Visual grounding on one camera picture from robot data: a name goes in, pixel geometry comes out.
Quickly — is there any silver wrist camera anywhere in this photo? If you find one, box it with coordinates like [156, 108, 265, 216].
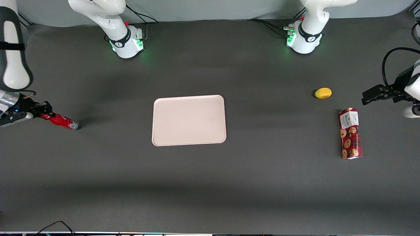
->
[0, 111, 34, 128]

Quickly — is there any black base cable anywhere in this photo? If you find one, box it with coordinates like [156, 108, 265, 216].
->
[248, 18, 296, 38]
[126, 4, 158, 42]

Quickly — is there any red coke bottle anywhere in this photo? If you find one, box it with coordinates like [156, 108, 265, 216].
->
[41, 113, 79, 130]

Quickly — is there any red tartan cookie box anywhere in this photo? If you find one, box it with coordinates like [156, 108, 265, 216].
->
[338, 108, 363, 160]

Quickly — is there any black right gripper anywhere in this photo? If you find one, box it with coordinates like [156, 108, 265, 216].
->
[12, 94, 55, 120]

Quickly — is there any thin black table-edge cable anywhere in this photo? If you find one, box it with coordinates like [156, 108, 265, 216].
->
[33, 221, 76, 236]

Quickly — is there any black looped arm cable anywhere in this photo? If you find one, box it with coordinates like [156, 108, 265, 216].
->
[382, 47, 420, 93]

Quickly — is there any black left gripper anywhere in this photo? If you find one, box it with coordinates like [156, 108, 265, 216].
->
[362, 65, 415, 106]

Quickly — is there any black corner cable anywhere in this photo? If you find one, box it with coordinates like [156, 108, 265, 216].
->
[411, 21, 420, 47]

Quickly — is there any pale pink plastic tray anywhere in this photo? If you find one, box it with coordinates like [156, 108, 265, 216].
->
[151, 95, 227, 147]

